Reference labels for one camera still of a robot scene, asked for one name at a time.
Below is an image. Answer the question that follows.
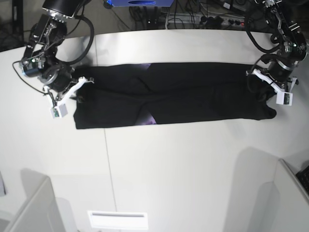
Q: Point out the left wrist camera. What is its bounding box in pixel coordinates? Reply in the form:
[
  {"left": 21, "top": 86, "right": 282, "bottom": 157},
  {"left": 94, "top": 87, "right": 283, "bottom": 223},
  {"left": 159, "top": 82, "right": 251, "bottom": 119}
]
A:
[{"left": 276, "top": 91, "right": 293, "bottom": 106}]

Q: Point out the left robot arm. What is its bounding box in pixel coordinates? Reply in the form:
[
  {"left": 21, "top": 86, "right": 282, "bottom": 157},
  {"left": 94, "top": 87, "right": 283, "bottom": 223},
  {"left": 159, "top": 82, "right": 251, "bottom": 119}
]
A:
[{"left": 244, "top": 0, "right": 307, "bottom": 93}]

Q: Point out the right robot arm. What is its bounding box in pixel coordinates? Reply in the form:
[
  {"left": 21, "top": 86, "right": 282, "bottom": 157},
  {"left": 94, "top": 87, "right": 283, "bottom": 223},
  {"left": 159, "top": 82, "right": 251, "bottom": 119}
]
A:
[{"left": 17, "top": 0, "right": 95, "bottom": 109}]

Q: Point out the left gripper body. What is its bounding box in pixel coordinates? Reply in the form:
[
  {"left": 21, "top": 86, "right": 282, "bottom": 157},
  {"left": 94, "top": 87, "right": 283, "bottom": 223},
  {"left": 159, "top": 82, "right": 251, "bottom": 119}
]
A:
[{"left": 246, "top": 59, "right": 299, "bottom": 93}]

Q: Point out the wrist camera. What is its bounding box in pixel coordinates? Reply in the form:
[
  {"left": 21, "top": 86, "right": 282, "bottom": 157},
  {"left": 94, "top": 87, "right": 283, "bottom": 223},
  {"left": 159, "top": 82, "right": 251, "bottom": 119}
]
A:
[
  {"left": 50, "top": 104, "right": 68, "bottom": 118},
  {"left": 276, "top": 91, "right": 293, "bottom": 106}
]

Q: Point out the white left bin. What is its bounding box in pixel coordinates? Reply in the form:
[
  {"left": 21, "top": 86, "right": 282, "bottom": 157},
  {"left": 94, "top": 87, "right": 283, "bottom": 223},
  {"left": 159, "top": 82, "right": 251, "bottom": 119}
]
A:
[{"left": 0, "top": 168, "right": 78, "bottom": 232}]

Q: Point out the black keyboard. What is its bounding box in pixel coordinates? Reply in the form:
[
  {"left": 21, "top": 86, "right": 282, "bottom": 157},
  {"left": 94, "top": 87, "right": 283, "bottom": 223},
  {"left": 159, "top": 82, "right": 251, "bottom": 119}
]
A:
[{"left": 296, "top": 167, "right": 309, "bottom": 193}]

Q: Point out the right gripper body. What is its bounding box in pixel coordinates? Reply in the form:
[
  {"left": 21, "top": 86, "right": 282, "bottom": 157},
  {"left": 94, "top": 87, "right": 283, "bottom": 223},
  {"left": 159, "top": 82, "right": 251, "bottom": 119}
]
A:
[{"left": 42, "top": 66, "right": 94, "bottom": 106}]

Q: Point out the black T-shirt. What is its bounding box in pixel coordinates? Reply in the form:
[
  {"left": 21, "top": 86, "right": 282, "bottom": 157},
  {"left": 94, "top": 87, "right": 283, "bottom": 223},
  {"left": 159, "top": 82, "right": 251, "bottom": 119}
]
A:
[{"left": 72, "top": 63, "right": 277, "bottom": 129}]

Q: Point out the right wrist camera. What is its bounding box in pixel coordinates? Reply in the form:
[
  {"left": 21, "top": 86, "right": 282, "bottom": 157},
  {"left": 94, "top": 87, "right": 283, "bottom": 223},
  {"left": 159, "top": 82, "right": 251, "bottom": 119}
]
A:
[{"left": 50, "top": 104, "right": 68, "bottom": 118}]

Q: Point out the white power strip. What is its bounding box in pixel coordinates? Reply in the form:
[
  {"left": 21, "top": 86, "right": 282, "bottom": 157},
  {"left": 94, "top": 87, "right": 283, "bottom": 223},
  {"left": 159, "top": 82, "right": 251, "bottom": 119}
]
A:
[{"left": 166, "top": 13, "right": 245, "bottom": 29}]

